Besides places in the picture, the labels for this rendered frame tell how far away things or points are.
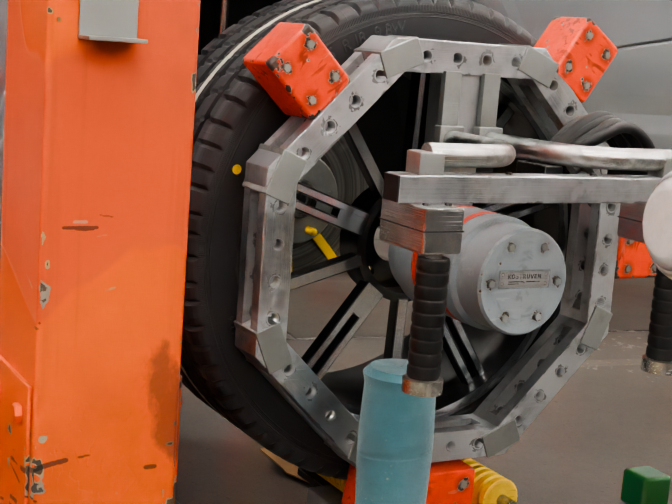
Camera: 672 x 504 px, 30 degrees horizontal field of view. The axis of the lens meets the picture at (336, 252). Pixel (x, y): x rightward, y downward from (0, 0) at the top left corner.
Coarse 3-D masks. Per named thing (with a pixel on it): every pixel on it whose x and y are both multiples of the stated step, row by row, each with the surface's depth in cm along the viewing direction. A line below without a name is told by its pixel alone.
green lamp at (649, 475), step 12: (636, 468) 142; (648, 468) 142; (624, 480) 142; (636, 480) 140; (648, 480) 139; (660, 480) 140; (624, 492) 142; (636, 492) 140; (648, 492) 139; (660, 492) 140
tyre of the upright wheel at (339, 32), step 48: (288, 0) 171; (336, 0) 161; (384, 0) 157; (432, 0) 160; (240, 48) 160; (336, 48) 154; (240, 96) 150; (240, 144) 150; (192, 192) 150; (240, 192) 152; (192, 240) 150; (240, 240) 153; (192, 288) 151; (192, 336) 154; (240, 384) 157; (288, 432) 161
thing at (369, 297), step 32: (416, 96) 164; (512, 96) 169; (352, 128) 160; (416, 128) 164; (512, 128) 176; (320, 192) 159; (352, 224) 163; (544, 224) 180; (352, 256) 164; (384, 288) 167; (352, 320) 166; (448, 320) 174; (320, 352) 164; (384, 352) 171; (448, 352) 175; (480, 352) 182; (512, 352) 177; (352, 384) 184; (448, 384) 179; (480, 384) 176
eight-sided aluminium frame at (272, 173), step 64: (384, 64) 148; (448, 64) 153; (512, 64) 159; (320, 128) 146; (256, 192) 148; (256, 256) 146; (576, 256) 174; (256, 320) 147; (576, 320) 173; (320, 384) 152; (512, 384) 172; (448, 448) 165
